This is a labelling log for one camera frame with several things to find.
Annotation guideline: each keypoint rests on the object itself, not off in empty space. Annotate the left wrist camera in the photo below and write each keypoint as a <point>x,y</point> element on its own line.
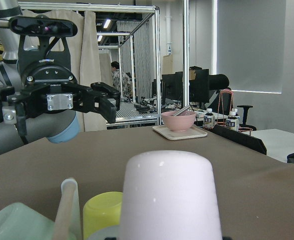
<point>42,27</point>

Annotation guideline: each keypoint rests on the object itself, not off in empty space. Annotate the tea bottle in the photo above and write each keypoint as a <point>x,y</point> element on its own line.
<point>232,122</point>
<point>236,114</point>
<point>209,119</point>

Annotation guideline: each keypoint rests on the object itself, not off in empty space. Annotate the cream plastic tray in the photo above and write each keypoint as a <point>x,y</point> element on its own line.
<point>191,133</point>

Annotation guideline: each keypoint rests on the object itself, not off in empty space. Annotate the black flat bar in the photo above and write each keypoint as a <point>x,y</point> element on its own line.
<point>245,140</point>

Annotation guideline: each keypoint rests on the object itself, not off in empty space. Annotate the aluminium frame post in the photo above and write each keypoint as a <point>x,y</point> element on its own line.
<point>185,52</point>

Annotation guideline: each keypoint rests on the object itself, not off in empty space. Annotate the pink bowl of ice cubes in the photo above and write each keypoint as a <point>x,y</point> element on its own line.
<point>178,123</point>

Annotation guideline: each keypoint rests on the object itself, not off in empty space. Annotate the yellow cup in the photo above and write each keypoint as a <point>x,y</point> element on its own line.
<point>101,211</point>

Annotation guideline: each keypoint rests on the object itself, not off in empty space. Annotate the light green plastic cup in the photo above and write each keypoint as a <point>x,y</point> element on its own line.
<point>20,222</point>

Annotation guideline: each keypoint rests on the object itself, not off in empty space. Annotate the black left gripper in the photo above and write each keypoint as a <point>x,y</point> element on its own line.
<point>43,71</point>

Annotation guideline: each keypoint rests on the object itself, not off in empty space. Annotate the white wire cup holder rack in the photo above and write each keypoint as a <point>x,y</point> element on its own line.
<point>68,218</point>

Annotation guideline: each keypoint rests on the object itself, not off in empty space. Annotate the person in patterned shirt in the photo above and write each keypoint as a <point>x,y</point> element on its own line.
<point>121,80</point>

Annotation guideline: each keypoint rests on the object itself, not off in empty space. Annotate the black office chair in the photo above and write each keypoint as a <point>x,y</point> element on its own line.
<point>217,83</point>

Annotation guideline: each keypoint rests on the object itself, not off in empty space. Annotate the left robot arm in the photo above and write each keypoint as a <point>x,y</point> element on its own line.
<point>58,127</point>

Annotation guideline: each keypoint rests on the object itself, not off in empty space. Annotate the pink plastic cup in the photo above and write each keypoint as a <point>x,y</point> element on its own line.
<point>169,195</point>

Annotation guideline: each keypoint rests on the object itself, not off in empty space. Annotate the copper wire bottle rack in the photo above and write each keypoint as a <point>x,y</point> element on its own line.
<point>225,102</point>

